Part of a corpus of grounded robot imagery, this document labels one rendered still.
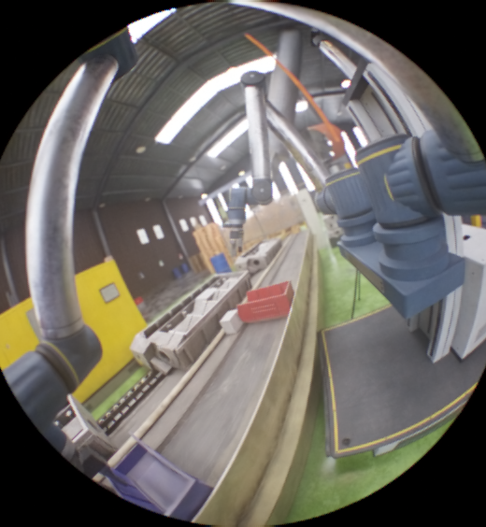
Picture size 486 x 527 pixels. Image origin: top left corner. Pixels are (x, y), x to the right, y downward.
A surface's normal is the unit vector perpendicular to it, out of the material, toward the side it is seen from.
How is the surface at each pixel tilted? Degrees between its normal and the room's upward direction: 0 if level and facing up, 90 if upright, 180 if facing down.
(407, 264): 23
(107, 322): 90
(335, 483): 0
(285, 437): 0
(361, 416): 0
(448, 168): 85
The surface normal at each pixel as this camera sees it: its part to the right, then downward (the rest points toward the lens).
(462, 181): -0.84, 0.54
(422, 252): -0.56, 0.39
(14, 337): 0.83, -0.29
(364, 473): -0.40, -0.90
